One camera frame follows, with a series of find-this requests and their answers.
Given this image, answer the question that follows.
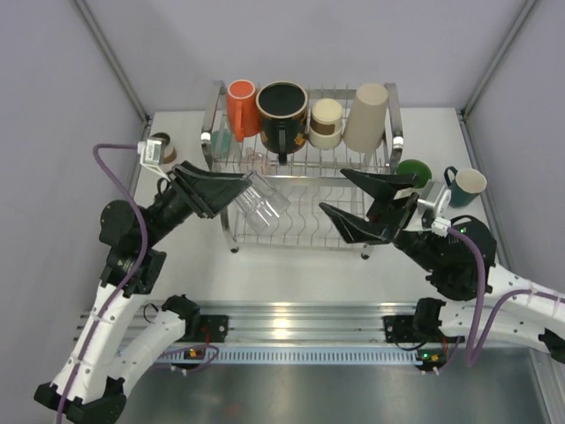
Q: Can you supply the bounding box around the steel two-tier dish rack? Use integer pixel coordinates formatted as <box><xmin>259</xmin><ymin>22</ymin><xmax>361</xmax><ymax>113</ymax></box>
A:
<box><xmin>200</xmin><ymin>80</ymin><xmax>404</xmax><ymax>253</ymax></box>

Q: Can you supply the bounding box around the clear glass cup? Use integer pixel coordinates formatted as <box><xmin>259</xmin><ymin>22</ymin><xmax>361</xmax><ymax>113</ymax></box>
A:
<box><xmin>236</xmin><ymin>170</ymin><xmax>290</xmax><ymax>234</ymax></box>

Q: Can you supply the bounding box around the black mug with orange print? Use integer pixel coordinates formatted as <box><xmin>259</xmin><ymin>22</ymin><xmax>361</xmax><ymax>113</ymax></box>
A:
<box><xmin>256</xmin><ymin>81</ymin><xmax>309</xmax><ymax>166</ymax></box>

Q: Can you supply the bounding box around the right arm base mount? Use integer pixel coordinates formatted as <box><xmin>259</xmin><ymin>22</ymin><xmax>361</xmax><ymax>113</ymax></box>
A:
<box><xmin>382</xmin><ymin>314</ymin><xmax>442</xmax><ymax>352</ymax></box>

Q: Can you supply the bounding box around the dark teal mug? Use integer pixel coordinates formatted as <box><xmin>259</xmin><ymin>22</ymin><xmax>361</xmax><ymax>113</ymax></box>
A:
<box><xmin>443</xmin><ymin>166</ymin><xmax>487</xmax><ymax>208</ymax></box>

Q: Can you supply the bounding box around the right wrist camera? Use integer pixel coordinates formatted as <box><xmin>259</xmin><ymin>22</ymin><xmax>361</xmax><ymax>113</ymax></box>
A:
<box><xmin>404</xmin><ymin>180</ymin><xmax>451</xmax><ymax>237</ymax></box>

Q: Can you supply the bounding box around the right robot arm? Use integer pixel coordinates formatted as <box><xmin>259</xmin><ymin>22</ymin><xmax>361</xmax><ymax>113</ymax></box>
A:
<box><xmin>319</xmin><ymin>169</ymin><xmax>564</xmax><ymax>365</ymax></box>

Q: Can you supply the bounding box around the beige paper cup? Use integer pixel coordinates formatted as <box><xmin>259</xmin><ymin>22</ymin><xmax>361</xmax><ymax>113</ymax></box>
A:
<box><xmin>343</xmin><ymin>83</ymin><xmax>388</xmax><ymax>154</ymax></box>

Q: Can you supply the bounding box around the cream mug green inside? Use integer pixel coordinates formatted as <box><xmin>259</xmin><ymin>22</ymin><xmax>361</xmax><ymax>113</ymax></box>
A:
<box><xmin>396</xmin><ymin>159</ymin><xmax>433</xmax><ymax>188</ymax></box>

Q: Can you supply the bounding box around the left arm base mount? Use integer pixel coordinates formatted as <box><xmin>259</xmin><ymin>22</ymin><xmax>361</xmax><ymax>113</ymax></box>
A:
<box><xmin>187</xmin><ymin>314</ymin><xmax>230</xmax><ymax>344</ymax></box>

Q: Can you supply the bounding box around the perforated cable duct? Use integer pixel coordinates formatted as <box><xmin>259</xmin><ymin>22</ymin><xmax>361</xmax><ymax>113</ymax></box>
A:
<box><xmin>152</xmin><ymin>344</ymin><xmax>425</xmax><ymax>366</ymax></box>

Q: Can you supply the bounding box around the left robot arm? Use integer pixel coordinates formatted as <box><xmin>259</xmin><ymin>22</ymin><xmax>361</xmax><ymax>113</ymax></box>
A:
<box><xmin>34</xmin><ymin>161</ymin><xmax>251</xmax><ymax>423</ymax></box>

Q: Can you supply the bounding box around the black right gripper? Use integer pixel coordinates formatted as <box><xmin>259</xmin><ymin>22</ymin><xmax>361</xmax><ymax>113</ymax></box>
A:
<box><xmin>320</xmin><ymin>170</ymin><xmax>446</xmax><ymax>274</ymax></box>

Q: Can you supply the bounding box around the pink translucent tumbler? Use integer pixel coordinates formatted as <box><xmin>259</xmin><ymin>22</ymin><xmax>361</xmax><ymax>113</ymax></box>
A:
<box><xmin>239</xmin><ymin>148</ymin><xmax>274</xmax><ymax>175</ymax></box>

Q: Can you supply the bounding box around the aluminium frame post left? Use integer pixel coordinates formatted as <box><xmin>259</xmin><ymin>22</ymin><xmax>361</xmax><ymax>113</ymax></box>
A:
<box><xmin>70</xmin><ymin>0</ymin><xmax>150</xmax><ymax>125</ymax></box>

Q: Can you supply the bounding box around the teal cup behind rack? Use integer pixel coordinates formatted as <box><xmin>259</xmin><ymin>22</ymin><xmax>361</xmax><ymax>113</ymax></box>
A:
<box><xmin>211</xmin><ymin>130</ymin><xmax>232</xmax><ymax>157</ymax></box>

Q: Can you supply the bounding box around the aluminium frame post right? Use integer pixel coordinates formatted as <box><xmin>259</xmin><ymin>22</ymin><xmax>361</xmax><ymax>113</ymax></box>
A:
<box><xmin>458</xmin><ymin>0</ymin><xmax>541</xmax><ymax>123</ymax></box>

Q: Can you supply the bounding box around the steel cup cream brown sleeve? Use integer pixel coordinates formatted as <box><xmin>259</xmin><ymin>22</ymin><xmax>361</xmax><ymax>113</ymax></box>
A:
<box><xmin>308</xmin><ymin>98</ymin><xmax>343</xmax><ymax>150</ymax></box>

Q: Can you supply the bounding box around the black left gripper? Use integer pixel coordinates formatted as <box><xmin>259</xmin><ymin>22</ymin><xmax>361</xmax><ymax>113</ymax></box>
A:
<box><xmin>140</xmin><ymin>159</ymin><xmax>251</xmax><ymax>246</ymax></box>

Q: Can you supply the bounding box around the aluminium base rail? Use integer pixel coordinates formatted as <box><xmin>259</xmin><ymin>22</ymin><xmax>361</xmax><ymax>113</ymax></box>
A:
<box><xmin>79</xmin><ymin>300</ymin><xmax>442</xmax><ymax>346</ymax></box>

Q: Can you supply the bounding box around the aluminium frame post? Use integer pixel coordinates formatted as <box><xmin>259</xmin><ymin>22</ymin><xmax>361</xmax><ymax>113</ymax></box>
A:
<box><xmin>70</xmin><ymin>0</ymin><xmax>150</xmax><ymax>125</ymax></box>
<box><xmin>458</xmin><ymin>0</ymin><xmax>541</xmax><ymax>123</ymax></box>

